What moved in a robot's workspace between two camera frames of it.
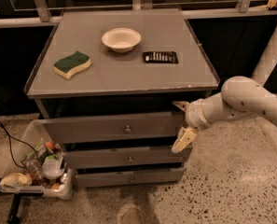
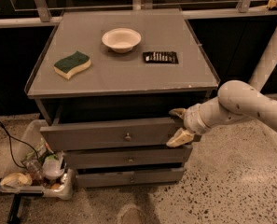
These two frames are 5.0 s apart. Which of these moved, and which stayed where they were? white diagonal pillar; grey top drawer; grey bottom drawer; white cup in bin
Moved: grey top drawer
Stayed: grey bottom drawer; white diagonal pillar; white cup in bin
